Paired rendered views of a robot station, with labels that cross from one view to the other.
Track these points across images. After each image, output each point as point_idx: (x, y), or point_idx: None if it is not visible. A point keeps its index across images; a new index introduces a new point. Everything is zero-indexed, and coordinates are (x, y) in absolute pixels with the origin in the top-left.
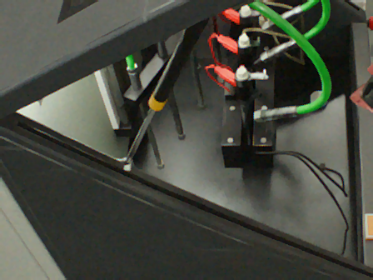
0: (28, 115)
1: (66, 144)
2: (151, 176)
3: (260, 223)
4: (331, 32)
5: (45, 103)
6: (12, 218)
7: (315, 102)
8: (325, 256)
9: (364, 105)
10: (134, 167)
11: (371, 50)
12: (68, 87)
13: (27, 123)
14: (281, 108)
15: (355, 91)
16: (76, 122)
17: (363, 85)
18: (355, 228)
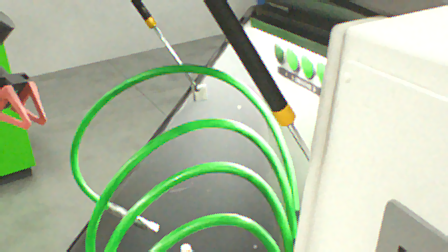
0: (268, 53)
1: (220, 45)
2: (183, 103)
3: (127, 177)
4: None
5: (282, 82)
6: None
7: (90, 188)
8: (87, 222)
9: (35, 115)
10: (192, 91)
11: (14, 25)
12: (305, 133)
13: (240, 22)
14: (127, 211)
15: (38, 100)
16: (303, 162)
17: (30, 83)
18: None
